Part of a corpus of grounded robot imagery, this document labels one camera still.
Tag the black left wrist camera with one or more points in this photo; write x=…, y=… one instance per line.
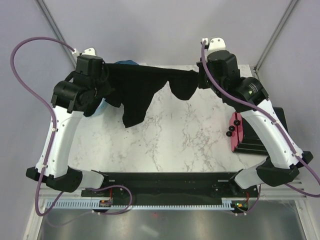
x=89, y=64

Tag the light blue ring toy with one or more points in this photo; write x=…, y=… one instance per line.
x=101, y=108

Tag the black and pink drawer box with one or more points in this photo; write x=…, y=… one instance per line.
x=243, y=139

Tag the black t shirt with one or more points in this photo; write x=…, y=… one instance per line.
x=134, y=87

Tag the aluminium frame rail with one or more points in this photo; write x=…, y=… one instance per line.
x=184, y=190

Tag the white slotted cable duct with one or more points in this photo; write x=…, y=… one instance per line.
x=96, y=204

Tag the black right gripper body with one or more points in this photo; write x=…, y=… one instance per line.
x=204, y=82

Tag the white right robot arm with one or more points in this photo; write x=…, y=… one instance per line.
x=250, y=99

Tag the blue t shirt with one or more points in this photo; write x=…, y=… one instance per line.
x=126, y=62

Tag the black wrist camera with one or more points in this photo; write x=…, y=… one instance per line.
x=217, y=47
x=89, y=64

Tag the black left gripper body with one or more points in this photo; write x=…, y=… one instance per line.
x=101, y=87

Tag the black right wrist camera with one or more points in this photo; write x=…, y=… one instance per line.
x=217, y=47

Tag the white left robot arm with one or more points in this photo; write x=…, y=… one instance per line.
x=71, y=98

